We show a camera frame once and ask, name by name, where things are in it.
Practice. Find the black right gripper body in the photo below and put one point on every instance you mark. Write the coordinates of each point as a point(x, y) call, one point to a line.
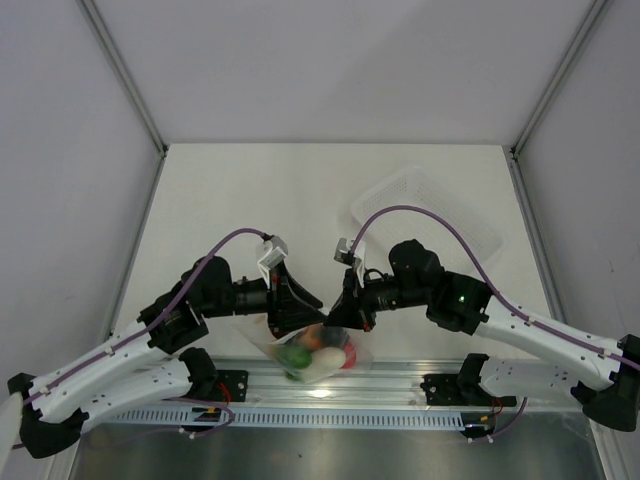
point(385, 294)

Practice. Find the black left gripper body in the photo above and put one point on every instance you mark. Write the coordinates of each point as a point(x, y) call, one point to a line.
point(250, 297)

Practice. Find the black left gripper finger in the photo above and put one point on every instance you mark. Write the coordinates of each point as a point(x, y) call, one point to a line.
point(289, 284)
point(290, 317)

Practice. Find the dark purple fruit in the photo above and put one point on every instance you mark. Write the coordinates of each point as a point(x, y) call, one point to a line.
point(335, 337)

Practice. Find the green lime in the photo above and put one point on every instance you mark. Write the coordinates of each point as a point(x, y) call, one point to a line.
point(294, 357)

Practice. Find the red tomato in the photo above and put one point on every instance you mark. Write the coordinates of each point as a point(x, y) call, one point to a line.
point(350, 352)

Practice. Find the clear zip top bag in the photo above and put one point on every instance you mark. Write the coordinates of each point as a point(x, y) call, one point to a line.
point(257, 333)

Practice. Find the white radish with leaves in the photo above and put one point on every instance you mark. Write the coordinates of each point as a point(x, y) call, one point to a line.
point(328, 359)

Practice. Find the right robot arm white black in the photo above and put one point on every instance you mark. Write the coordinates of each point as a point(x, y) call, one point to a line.
point(601, 374)

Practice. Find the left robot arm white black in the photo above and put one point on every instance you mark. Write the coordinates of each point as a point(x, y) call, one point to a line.
point(154, 358)

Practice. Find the white plastic basket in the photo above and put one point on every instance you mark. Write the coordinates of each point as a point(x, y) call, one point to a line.
point(413, 186)

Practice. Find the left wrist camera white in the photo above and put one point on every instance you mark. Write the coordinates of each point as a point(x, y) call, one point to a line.
point(269, 255)

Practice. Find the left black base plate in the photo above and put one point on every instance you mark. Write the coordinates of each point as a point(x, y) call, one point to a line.
point(231, 386)

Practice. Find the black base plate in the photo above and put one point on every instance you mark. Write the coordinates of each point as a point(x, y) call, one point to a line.
point(231, 386)
point(455, 390)

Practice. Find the aluminium mounting rail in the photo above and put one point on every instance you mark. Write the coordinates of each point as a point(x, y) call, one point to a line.
point(396, 385)

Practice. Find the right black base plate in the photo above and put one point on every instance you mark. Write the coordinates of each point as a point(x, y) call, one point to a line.
point(455, 390)

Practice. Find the white slotted cable duct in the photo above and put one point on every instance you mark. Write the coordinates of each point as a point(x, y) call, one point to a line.
point(194, 416)

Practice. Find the left aluminium frame post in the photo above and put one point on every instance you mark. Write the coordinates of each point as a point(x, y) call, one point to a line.
point(116, 60)

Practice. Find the aluminium frame post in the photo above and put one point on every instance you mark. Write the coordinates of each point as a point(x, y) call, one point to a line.
point(572, 53)
point(116, 60)

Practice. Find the right aluminium frame post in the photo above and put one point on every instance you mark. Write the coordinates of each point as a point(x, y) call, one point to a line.
point(572, 53)

